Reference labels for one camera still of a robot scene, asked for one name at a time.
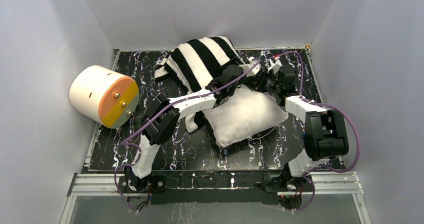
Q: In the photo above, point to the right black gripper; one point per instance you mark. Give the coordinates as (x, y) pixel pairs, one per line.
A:
(261, 77)

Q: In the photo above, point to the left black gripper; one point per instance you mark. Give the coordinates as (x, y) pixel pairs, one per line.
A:
(248, 77)

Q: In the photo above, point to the black white striped pillowcase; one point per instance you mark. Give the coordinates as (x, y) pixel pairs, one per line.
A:
(196, 63)

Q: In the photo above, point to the white pillow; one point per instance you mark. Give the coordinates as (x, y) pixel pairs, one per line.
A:
(246, 113)

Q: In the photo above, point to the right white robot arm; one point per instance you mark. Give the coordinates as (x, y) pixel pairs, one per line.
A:
(325, 135)

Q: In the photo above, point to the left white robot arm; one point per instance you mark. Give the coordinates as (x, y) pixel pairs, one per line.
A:
(160, 120)

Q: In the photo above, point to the white orange cylinder roll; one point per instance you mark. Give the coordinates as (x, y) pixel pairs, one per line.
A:
(105, 96)

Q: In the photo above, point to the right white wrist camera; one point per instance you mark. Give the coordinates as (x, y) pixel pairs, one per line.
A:
(274, 66)

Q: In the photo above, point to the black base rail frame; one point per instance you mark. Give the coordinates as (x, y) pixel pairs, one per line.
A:
(265, 187)

